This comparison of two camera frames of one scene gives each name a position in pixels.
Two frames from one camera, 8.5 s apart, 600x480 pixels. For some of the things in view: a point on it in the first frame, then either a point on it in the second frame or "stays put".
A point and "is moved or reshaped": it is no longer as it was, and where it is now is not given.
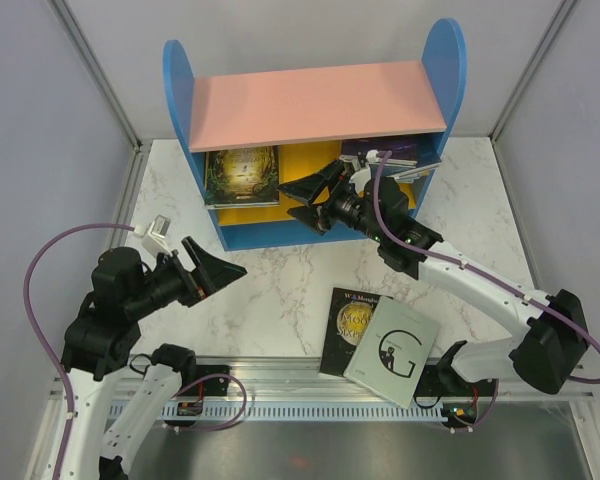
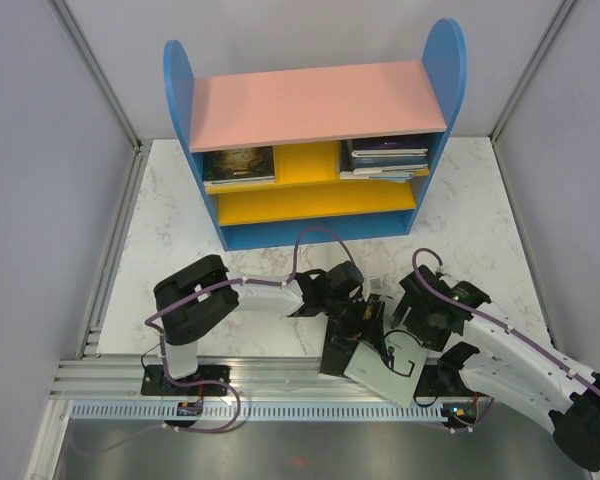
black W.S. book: x=351 y=313 stays put
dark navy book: x=428 y=159 -> x=389 y=161
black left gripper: x=214 y=273 -> x=371 y=329
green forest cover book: x=242 y=176 is moved or reshaped
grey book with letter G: x=394 y=351 stays put
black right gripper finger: x=309 y=187 -> x=401 y=313
